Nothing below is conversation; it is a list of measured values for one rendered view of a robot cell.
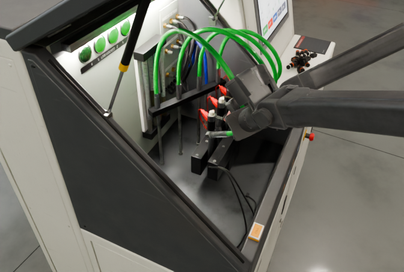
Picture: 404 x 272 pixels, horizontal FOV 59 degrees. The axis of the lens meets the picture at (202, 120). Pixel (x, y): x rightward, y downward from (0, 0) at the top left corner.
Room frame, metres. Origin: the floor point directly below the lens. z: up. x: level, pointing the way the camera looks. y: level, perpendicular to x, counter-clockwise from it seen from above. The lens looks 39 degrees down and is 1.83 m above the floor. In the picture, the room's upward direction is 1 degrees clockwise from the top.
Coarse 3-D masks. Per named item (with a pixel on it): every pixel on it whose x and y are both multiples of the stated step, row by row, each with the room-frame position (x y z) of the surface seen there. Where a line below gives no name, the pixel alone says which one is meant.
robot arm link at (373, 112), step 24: (288, 96) 0.53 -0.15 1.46; (312, 96) 0.49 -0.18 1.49; (336, 96) 0.45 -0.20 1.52; (360, 96) 0.42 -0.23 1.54; (384, 96) 0.40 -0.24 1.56; (288, 120) 0.50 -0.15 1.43; (312, 120) 0.47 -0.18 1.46; (336, 120) 0.43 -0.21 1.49; (360, 120) 0.40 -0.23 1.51; (384, 120) 0.37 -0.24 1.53
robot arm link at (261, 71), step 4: (260, 64) 0.83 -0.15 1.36; (264, 64) 0.85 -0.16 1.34; (252, 68) 0.82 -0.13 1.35; (256, 68) 0.82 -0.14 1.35; (260, 68) 0.82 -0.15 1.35; (264, 68) 0.82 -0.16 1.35; (256, 72) 0.82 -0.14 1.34; (260, 72) 0.82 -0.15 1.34; (264, 72) 0.82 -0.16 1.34; (268, 72) 0.83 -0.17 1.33; (260, 76) 0.81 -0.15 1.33; (264, 76) 0.81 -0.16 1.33; (268, 76) 0.81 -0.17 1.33; (260, 80) 0.80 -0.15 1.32; (264, 80) 0.81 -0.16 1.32; (268, 80) 0.80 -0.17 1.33; (272, 80) 0.81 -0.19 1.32; (264, 84) 0.80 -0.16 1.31; (272, 84) 0.79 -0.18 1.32; (276, 84) 0.82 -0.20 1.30; (272, 88) 0.78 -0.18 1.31; (276, 88) 0.79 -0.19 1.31
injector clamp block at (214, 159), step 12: (204, 144) 0.92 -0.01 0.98; (228, 144) 0.93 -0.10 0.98; (192, 156) 0.86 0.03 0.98; (204, 156) 0.88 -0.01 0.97; (216, 156) 0.86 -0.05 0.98; (228, 156) 0.92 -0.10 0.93; (192, 168) 0.86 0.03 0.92; (204, 168) 0.88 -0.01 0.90; (228, 168) 0.94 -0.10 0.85; (216, 180) 0.83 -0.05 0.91
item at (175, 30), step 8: (168, 32) 0.90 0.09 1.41; (176, 32) 0.88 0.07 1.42; (184, 32) 0.86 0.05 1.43; (192, 32) 0.84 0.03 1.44; (160, 40) 0.93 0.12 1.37; (200, 40) 0.81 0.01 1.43; (160, 48) 0.94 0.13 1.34; (208, 48) 0.79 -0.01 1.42; (216, 56) 0.77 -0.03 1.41; (224, 64) 0.75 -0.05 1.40
